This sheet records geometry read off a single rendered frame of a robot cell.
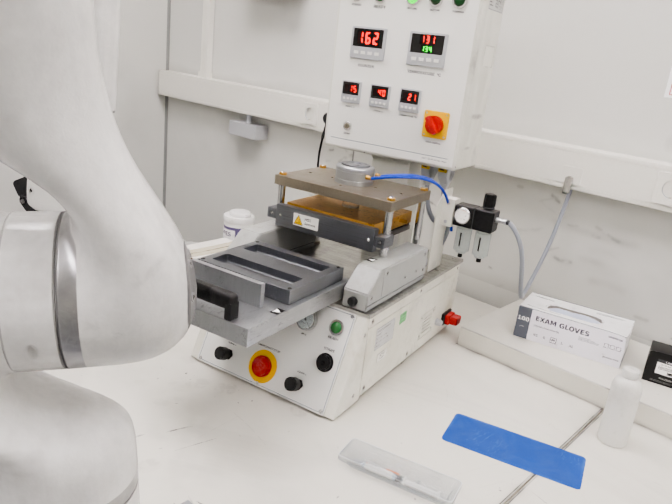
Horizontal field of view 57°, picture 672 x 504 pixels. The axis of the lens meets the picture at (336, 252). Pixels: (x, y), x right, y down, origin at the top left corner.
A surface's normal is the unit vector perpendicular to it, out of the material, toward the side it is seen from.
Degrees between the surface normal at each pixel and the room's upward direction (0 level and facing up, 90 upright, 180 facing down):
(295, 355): 65
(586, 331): 87
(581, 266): 90
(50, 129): 91
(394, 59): 90
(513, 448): 0
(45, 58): 99
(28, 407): 36
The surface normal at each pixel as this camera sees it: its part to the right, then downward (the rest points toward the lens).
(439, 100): -0.53, 0.21
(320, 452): 0.11, -0.94
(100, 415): 0.52, -0.78
